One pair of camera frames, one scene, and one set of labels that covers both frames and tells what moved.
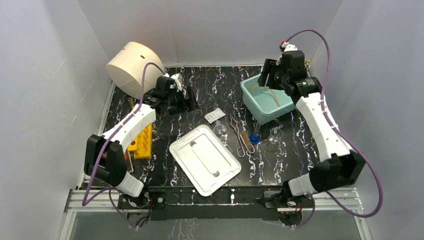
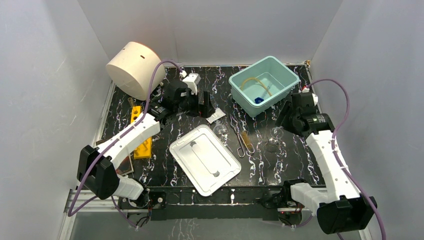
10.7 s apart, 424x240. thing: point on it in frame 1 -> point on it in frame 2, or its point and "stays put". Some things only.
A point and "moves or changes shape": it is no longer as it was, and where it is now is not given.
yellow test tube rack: [142, 145] stays put
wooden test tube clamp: [246, 141] stays put
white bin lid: [206, 159] stays put
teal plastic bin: [266, 103] moves or changes shape
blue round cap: [255, 138] -> [260, 100]
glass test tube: [130, 100] stays put
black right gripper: [268, 68] -> [286, 110]
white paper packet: [214, 115] stays put
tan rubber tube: [270, 91] -> [254, 78]
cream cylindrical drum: [126, 69] stays put
